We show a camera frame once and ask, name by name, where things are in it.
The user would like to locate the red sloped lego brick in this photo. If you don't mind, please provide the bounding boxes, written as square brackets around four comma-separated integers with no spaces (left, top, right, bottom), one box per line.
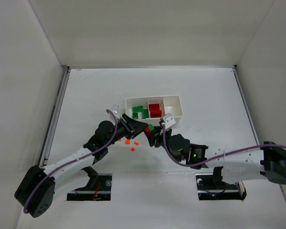
[144,127,151,133]

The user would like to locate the green square lego brick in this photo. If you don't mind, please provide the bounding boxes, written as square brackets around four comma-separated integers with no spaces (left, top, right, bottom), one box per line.
[148,124,154,130]

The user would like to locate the green lego pieces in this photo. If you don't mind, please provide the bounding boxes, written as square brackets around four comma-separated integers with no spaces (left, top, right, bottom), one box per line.
[132,109,149,120]

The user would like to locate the red lego block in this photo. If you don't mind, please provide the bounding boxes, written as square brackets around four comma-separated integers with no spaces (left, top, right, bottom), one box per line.
[148,104,160,111]

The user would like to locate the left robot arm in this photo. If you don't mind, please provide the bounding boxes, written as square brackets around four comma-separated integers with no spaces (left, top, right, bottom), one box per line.
[14,114,148,218]

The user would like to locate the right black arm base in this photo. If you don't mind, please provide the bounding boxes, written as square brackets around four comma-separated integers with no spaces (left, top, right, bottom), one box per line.
[196,167,247,201]

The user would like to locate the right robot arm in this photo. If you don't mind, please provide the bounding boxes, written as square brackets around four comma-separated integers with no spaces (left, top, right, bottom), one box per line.
[143,126,286,185]

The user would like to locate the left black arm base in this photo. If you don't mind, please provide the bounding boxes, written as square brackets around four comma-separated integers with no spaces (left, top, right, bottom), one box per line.
[66,167,112,201]

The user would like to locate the white three-compartment container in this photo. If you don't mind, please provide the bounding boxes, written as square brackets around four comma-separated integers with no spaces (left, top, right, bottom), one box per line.
[125,95,183,125]

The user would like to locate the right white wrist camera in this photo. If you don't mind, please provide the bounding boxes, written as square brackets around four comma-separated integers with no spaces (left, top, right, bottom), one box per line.
[159,113,176,131]

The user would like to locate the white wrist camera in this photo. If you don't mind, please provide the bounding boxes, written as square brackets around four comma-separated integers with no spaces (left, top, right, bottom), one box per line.
[111,105,119,114]
[159,113,176,131]

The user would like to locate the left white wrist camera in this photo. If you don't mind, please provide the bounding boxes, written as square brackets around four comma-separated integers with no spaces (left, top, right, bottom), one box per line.
[111,105,119,114]

